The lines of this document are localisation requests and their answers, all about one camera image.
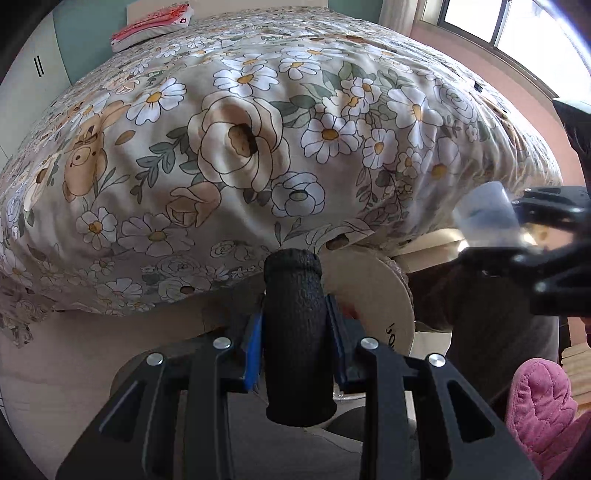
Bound light curtain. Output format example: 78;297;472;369
379;0;426;38

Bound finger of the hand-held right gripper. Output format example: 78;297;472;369
457;244;591;318
512;185;591;232

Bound pink quilted cloth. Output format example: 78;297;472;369
505;359;591;480

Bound clear smiley plastic bag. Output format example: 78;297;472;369
323;251;416;356

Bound window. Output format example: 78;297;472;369
416;0;591;99

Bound person's brown pants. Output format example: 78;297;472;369
409;263;562;408

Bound floral blanket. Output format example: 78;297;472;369
0;7;565;348

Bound red and white pillow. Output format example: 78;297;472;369
111;2;193;53

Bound black foam cylinder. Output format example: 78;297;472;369
264;248;337;428

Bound clear plastic cup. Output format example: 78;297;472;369
452;181;525;253

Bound white wardrobe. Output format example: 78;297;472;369
0;13;75;160

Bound white round trash bin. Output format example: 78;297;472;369
318;247;416;358

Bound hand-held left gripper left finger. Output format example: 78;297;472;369
55;310;267;480

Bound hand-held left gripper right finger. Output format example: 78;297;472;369
325;295;541;480

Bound beige bed frame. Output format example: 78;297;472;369
392;227;468;278

